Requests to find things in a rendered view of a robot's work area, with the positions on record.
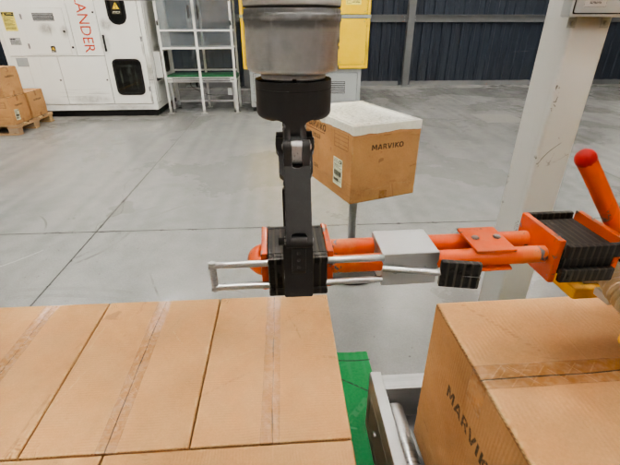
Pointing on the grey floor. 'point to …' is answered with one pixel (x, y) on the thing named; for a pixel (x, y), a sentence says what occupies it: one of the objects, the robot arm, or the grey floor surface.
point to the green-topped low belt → (197, 84)
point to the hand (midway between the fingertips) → (296, 254)
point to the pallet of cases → (19, 104)
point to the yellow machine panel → (360, 26)
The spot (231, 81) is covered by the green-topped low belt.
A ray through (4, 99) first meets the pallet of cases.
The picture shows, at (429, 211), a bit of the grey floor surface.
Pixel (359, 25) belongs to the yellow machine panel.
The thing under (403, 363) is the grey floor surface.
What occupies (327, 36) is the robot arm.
